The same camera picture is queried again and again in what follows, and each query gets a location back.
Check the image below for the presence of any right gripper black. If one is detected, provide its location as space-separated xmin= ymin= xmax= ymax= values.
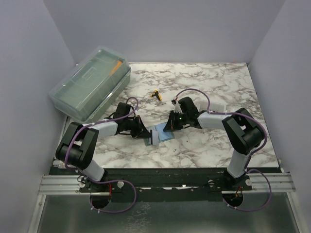
xmin=164 ymin=111 xmax=189 ymax=132

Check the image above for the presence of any yellow handled hex key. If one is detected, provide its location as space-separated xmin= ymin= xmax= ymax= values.
xmin=139 ymin=90 xmax=162 ymax=101

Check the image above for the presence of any white plastic card tray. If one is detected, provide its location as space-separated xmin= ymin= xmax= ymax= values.
xmin=195 ymin=100 xmax=226 ymax=112

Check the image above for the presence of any green card holder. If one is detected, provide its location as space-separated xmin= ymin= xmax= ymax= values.
xmin=144 ymin=123 xmax=174 ymax=146

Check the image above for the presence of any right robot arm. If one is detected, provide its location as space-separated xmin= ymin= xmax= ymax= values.
xmin=163 ymin=97 xmax=267 ymax=190

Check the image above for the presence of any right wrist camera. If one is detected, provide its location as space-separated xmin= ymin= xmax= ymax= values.
xmin=171 ymin=99 xmax=183 ymax=114

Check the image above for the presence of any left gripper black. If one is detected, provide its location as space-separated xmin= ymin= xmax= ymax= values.
xmin=123 ymin=115 xmax=152 ymax=139

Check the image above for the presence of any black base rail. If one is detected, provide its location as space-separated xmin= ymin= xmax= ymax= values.
xmin=39 ymin=168 xmax=293 ymax=202

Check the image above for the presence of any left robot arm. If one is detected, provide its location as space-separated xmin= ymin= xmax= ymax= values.
xmin=55 ymin=102 xmax=159 ymax=192

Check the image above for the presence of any clear plastic storage box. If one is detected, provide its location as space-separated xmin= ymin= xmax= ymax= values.
xmin=49 ymin=46 xmax=131 ymax=123

